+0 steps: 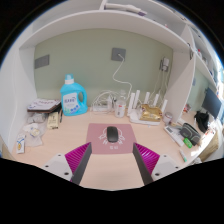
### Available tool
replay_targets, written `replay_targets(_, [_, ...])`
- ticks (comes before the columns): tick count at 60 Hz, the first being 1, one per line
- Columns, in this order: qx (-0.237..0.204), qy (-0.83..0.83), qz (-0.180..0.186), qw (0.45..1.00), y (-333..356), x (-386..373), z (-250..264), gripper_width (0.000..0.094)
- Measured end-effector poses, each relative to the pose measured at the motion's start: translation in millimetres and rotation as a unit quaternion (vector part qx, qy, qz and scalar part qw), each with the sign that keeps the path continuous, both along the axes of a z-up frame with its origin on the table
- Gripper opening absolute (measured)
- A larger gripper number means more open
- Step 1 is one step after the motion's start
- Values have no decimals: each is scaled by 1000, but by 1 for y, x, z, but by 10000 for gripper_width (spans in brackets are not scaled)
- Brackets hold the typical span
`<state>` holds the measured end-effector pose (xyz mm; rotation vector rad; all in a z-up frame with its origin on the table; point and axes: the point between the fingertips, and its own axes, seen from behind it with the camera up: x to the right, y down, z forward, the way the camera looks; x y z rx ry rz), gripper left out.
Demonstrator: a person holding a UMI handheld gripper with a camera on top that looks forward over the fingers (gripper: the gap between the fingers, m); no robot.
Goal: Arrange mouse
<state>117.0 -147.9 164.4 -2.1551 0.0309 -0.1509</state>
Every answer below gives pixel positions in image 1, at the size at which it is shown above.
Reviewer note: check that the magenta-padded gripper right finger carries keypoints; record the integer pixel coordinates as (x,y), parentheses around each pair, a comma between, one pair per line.
(148,157)

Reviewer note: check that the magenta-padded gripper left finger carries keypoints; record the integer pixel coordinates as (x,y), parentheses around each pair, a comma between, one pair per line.
(79,156)

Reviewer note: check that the black computer mouse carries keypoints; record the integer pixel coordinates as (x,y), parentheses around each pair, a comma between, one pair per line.
(112,134)

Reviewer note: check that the pink mouse pad with drawing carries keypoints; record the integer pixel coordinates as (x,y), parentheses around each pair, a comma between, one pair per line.
(96,140)

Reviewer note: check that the white remote control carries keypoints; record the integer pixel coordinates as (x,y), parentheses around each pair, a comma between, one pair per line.
(173,135)

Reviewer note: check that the white pen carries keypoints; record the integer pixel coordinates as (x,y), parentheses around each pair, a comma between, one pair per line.
(183,155)

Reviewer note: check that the white router with antennas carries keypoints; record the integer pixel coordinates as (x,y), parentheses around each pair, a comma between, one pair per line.
(135,118)

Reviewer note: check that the small round jar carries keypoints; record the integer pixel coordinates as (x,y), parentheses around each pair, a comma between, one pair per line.
(168,118)

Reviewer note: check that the gold snack bag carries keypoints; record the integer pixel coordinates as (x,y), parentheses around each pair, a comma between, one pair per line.
(150,113)

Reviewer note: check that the small beige box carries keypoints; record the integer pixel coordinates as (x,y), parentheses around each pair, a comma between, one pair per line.
(52,120)

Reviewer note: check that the black zip pouch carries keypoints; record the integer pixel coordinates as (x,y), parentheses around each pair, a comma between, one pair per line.
(190,133)

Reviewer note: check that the clear plastic bags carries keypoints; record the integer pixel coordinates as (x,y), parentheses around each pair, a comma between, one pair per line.
(33,131)

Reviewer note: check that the white power strip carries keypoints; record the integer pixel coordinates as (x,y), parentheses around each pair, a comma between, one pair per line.
(100,108)

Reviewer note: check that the clear plastic bottle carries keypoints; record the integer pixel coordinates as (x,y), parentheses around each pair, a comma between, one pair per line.
(120,108)

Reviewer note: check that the blue detergent bottle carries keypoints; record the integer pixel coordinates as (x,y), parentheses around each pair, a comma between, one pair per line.
(71,100)

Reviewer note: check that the small white sachet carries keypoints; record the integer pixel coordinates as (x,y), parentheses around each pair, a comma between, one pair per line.
(20,143)

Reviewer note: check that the stack of books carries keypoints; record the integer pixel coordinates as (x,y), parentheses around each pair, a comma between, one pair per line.
(43,105)

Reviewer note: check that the black bag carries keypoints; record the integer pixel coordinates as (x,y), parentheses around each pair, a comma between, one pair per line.
(202,120)

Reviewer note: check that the white desk shelf unit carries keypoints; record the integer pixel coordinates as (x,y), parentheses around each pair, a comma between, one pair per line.
(180,86)

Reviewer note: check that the black monitor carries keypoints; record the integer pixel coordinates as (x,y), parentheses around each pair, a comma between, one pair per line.
(211,102)

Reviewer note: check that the white wall adapter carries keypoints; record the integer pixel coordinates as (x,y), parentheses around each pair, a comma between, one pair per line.
(164,64)

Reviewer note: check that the grey blank wall plate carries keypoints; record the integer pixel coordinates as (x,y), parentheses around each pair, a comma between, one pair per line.
(42,61)

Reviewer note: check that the grey wall socket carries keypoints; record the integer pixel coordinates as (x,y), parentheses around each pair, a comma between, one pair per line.
(118,54)

